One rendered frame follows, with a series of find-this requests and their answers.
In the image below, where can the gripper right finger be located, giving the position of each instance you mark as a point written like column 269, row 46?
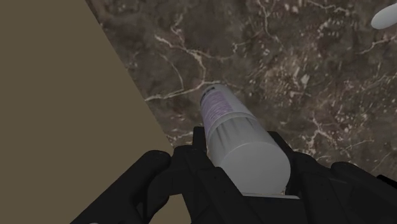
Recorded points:
column 335, row 192

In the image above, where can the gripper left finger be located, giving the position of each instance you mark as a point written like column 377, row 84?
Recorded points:
column 173, row 183

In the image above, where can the white cylindrical bottle with label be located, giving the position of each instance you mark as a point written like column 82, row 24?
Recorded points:
column 242, row 145

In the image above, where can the white rounded object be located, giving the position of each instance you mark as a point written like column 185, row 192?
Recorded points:
column 384, row 17

